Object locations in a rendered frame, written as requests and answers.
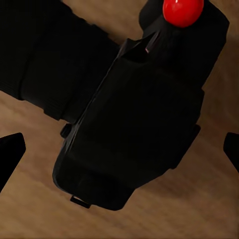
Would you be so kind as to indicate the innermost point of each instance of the digital camera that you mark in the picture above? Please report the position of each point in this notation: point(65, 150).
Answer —
point(132, 110)

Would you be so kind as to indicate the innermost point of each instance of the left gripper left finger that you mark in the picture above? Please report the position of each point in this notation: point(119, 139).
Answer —
point(12, 149)

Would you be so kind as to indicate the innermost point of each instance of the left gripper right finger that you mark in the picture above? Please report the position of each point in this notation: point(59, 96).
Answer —
point(231, 148)

